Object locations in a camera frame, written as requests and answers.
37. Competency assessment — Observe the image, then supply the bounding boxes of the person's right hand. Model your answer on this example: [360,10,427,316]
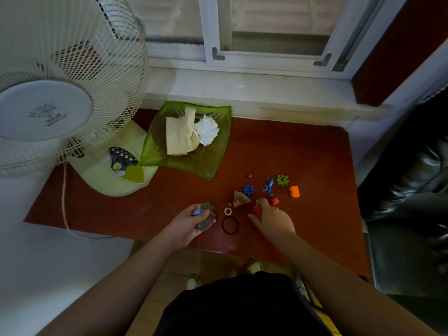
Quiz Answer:
[248,198,297,242]

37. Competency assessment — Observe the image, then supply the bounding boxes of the person's black shorts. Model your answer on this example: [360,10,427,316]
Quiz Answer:
[153,271,333,336]

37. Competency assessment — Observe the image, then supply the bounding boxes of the grey toy piece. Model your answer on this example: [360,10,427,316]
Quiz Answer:
[192,201,216,231]

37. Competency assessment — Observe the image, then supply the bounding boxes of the person's left hand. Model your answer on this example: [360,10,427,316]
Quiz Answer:
[162,203,217,251]

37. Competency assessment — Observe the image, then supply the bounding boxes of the white crumpled tissue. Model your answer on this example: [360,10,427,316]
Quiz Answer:
[194,115,220,147]

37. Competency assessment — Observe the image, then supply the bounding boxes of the person's right forearm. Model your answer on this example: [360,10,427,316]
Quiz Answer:
[273,231,440,336]

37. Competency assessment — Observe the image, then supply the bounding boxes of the green glass plate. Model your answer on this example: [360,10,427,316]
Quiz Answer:
[139,101,232,181]

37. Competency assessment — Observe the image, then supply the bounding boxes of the person's left shoe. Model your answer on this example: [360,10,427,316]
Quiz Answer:
[185,274,203,291]

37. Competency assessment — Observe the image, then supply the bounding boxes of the black rubber ring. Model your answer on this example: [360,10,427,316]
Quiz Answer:
[222,216,239,235]

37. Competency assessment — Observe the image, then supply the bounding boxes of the person's left forearm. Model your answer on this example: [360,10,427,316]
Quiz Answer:
[37,233,182,336]

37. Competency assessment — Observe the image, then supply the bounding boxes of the white table fan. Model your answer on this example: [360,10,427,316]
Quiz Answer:
[0,0,159,198]

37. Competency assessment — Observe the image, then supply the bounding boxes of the beige folded cloth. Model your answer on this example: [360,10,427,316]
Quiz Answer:
[165,107,201,156]

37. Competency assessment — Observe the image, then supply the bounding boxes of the black leather chair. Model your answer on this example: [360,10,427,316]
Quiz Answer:
[357,96,448,336]

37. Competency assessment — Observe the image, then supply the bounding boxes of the white window frame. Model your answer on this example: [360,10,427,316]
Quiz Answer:
[124,0,410,80]

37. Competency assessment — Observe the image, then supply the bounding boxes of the white fan power cord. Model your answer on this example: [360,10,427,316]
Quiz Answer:
[62,163,116,240]

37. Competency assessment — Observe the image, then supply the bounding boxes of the brown triangular toy piece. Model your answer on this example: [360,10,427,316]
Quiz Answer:
[232,190,252,208]

